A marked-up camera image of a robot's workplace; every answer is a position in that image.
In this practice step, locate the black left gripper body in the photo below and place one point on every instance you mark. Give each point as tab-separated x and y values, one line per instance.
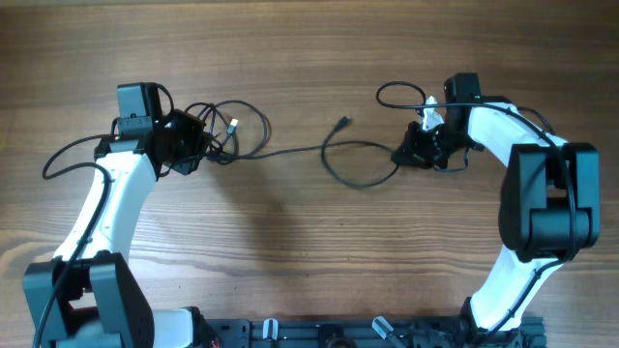
187	141

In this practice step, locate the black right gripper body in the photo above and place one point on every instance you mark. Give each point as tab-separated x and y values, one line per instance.
416	149

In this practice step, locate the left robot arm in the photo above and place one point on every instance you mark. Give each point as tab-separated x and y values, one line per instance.
86	294

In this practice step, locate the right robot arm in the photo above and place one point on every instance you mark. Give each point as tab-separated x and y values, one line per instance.
549	201

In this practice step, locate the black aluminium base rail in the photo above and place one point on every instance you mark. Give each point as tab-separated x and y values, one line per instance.
431	332

